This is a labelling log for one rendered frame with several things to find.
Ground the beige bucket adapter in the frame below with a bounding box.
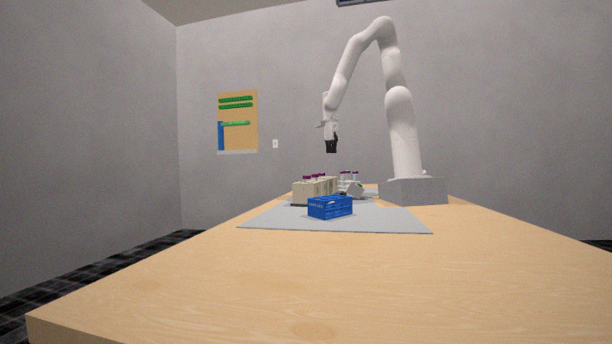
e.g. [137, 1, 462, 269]
[325, 177, 338, 194]
[310, 179, 328, 196]
[292, 181, 321, 204]
[325, 178, 333, 195]

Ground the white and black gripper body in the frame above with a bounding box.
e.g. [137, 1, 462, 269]
[324, 121, 339, 140]

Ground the white tube rack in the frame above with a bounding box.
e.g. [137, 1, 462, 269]
[338, 180, 361, 191]

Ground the blue tube rack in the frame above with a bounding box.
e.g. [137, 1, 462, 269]
[308, 194, 353, 220]

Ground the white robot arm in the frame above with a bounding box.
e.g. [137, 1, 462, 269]
[323, 16, 431, 181]

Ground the grey bench mat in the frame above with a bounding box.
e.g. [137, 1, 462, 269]
[237, 188, 433, 234]

